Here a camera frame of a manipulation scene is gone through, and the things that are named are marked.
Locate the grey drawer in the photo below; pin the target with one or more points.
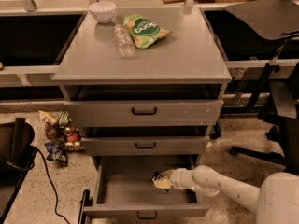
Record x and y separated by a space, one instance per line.
130 146
144 113
124 188

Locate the dark blue rxbar wrapper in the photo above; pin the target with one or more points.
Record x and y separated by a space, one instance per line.
156 179

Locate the white ceramic bowl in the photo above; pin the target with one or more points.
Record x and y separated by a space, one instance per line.
103 12

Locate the wooden stick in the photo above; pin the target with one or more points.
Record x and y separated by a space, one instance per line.
172 1

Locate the green snack bag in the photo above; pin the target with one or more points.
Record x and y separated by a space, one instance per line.
143 31

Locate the clear plastic bottle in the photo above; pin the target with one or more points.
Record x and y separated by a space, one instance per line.
123 41

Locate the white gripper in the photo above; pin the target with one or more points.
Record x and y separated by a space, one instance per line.
178 178

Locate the black caster wheel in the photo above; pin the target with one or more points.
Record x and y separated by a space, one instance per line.
216 133

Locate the grey middle drawer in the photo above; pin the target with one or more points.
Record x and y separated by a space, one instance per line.
130 146

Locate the grey drawer cabinet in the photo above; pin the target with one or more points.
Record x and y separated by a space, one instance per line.
185 66

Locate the pile of snack packages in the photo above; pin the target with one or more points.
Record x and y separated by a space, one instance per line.
63 136

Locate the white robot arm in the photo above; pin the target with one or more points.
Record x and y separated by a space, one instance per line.
276 201

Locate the grey bottom drawer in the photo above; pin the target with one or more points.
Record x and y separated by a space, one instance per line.
124 188

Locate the grey top drawer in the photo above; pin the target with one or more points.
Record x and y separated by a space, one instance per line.
144 113

